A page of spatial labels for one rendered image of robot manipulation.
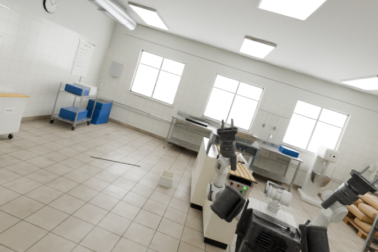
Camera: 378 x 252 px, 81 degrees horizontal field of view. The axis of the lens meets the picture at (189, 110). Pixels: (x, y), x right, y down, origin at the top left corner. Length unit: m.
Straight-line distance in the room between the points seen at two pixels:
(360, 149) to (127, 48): 6.98
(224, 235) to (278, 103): 4.34
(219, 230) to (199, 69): 4.50
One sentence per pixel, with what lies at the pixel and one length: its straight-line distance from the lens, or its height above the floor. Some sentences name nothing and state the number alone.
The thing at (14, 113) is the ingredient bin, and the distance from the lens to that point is 4.41.
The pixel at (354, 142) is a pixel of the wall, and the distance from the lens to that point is 7.35.
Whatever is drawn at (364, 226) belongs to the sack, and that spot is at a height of 0.20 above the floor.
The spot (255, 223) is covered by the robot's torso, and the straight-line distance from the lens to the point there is 1.09.
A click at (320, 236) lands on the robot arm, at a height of 1.23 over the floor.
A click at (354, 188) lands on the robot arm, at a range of 1.38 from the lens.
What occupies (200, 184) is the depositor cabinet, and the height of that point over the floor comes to 0.39.
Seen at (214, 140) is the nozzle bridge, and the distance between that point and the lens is 3.26.
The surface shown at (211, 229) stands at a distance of 2.96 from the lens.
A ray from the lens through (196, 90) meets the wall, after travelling 6.37.
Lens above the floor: 1.68
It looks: 5 degrees down
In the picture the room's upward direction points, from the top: 18 degrees clockwise
